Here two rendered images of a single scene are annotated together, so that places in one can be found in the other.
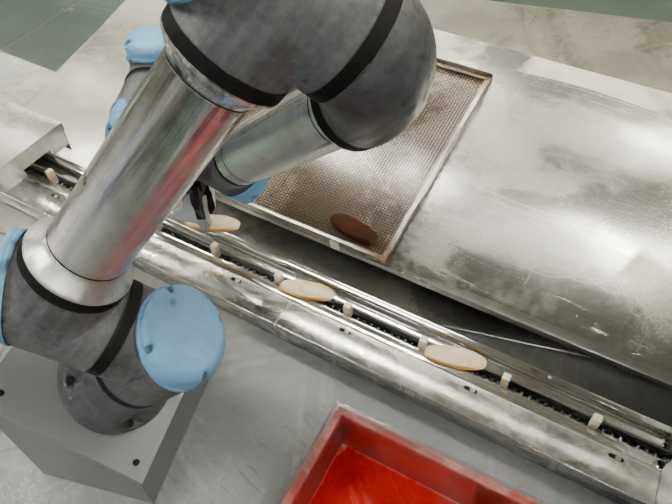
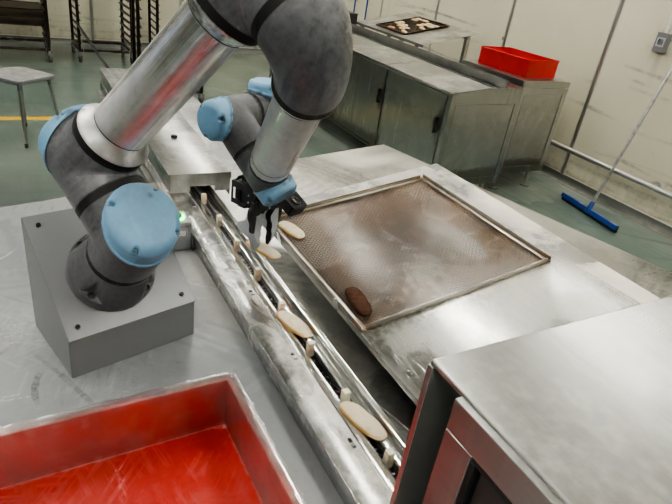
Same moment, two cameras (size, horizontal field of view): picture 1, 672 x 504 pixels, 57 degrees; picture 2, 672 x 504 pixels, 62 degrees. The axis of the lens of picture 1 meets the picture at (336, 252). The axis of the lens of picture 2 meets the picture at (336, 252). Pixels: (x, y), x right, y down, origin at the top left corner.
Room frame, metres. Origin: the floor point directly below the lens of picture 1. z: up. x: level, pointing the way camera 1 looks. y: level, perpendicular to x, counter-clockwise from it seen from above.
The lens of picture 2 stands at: (-0.14, -0.43, 1.53)
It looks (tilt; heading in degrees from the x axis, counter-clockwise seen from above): 28 degrees down; 28
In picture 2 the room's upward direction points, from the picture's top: 9 degrees clockwise
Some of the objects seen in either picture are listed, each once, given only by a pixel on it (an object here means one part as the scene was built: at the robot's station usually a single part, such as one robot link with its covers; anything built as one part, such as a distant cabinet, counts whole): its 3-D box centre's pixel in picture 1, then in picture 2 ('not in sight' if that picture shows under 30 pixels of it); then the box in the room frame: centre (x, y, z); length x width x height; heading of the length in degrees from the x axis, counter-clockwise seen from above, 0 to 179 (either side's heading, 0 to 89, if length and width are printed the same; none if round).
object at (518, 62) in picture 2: not in sight; (517, 61); (4.54, 0.70, 0.94); 0.51 x 0.36 x 0.13; 64
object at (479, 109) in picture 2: not in sight; (395, 82); (4.69, 1.77, 0.51); 3.00 x 1.26 x 1.03; 60
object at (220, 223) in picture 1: (212, 221); (263, 247); (0.76, 0.22, 0.92); 0.10 x 0.04 x 0.01; 83
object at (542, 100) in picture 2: not in sight; (499, 124); (4.54, 0.70, 0.44); 0.70 x 0.55 x 0.87; 60
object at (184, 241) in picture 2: not in sight; (174, 236); (0.76, 0.50, 0.84); 0.08 x 0.08 x 0.11; 60
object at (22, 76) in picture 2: not in sight; (22, 105); (2.17, 3.45, 0.23); 0.36 x 0.36 x 0.46; 13
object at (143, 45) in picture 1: (159, 72); (264, 108); (0.76, 0.24, 1.23); 0.09 x 0.08 x 0.11; 176
